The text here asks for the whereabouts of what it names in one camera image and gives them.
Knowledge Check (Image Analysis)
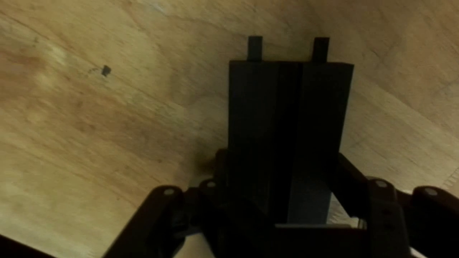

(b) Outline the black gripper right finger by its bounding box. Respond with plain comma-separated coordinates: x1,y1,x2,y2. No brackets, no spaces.
334,155,459,258

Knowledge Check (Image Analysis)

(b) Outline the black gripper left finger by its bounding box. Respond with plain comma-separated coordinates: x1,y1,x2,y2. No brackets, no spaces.
101,148,276,258

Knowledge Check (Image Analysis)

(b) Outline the black pad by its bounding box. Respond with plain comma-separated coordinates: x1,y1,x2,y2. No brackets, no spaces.
225,36,352,224

